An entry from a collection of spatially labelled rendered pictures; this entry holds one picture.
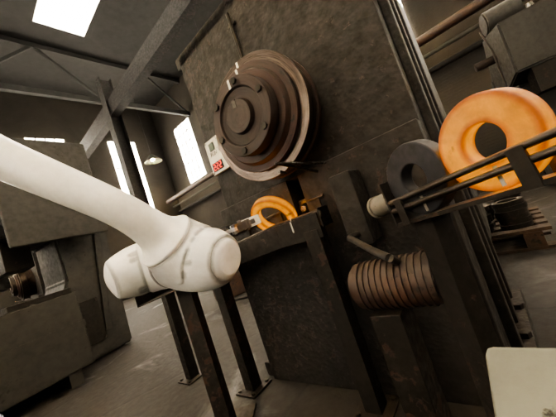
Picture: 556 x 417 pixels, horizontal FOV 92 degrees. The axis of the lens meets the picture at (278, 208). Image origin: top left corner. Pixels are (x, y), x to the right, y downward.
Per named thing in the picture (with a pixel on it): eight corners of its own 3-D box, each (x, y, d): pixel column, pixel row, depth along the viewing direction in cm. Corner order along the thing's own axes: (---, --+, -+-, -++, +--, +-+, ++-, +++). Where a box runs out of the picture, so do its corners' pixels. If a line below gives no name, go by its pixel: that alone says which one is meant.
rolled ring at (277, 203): (254, 194, 97) (257, 188, 99) (246, 225, 110) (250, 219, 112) (302, 213, 96) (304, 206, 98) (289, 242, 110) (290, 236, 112)
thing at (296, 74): (246, 195, 120) (213, 98, 123) (337, 150, 91) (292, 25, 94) (235, 197, 114) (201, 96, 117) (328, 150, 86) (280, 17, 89)
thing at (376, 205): (390, 214, 73) (381, 194, 74) (413, 206, 64) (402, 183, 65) (371, 221, 71) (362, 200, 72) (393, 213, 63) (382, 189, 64)
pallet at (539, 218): (379, 272, 247) (362, 227, 250) (403, 247, 309) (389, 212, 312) (560, 246, 170) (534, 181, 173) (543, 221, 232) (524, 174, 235)
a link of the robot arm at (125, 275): (173, 274, 66) (206, 274, 58) (106, 307, 54) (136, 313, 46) (160, 232, 65) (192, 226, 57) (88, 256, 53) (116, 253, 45)
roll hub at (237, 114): (236, 168, 106) (214, 103, 108) (289, 135, 89) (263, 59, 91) (225, 168, 102) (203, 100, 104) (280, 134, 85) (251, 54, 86)
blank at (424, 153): (387, 158, 66) (376, 161, 65) (437, 123, 51) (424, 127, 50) (414, 217, 63) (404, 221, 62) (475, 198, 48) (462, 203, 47)
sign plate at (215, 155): (217, 175, 142) (207, 144, 143) (250, 155, 126) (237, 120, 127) (213, 175, 140) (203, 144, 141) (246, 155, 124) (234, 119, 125)
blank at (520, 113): (436, 123, 51) (423, 127, 50) (524, 60, 36) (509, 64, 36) (475, 198, 48) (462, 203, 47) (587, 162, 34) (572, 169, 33)
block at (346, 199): (362, 240, 94) (339, 176, 95) (385, 235, 89) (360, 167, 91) (351, 248, 85) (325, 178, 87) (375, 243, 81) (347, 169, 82)
